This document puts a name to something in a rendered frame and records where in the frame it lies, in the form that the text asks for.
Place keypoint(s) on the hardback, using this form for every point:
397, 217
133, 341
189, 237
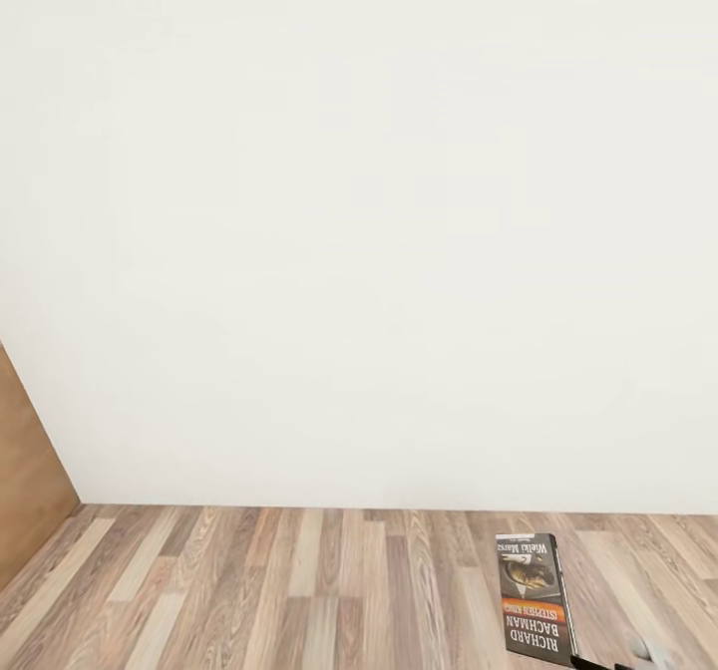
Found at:
537, 618

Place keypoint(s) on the sliding door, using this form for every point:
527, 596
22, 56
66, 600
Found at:
36, 493

